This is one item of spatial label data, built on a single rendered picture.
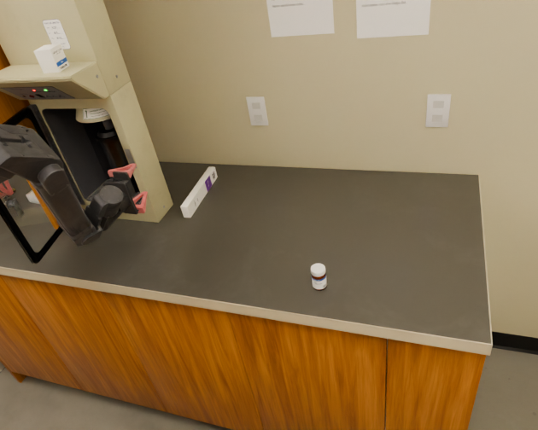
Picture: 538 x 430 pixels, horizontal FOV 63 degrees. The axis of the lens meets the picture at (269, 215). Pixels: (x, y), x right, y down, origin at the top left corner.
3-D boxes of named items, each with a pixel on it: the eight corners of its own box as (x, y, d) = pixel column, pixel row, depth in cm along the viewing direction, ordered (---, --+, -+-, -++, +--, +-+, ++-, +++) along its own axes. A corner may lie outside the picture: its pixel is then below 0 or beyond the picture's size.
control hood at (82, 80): (26, 96, 136) (9, 65, 131) (110, 95, 126) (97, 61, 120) (-3, 113, 128) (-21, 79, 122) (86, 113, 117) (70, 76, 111)
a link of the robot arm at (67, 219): (-6, 136, 71) (35, 183, 70) (26, 119, 73) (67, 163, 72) (57, 224, 111) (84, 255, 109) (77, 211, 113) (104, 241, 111)
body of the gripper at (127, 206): (127, 179, 117) (112, 195, 111) (140, 210, 123) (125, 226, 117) (108, 178, 119) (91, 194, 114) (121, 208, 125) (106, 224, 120)
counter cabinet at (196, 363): (96, 287, 273) (27, 162, 219) (451, 344, 204) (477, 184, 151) (18, 382, 224) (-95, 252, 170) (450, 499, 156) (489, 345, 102)
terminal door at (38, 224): (80, 207, 160) (29, 105, 136) (35, 266, 136) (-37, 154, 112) (78, 207, 160) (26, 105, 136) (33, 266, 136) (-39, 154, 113)
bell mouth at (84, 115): (97, 100, 153) (90, 84, 149) (140, 99, 147) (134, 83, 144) (64, 123, 140) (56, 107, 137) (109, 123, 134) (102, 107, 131)
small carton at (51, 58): (54, 66, 121) (43, 44, 118) (69, 65, 120) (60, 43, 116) (43, 73, 117) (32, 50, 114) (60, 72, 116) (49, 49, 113)
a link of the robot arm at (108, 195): (59, 222, 109) (81, 247, 108) (66, 194, 101) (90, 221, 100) (99, 203, 117) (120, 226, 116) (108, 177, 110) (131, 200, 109)
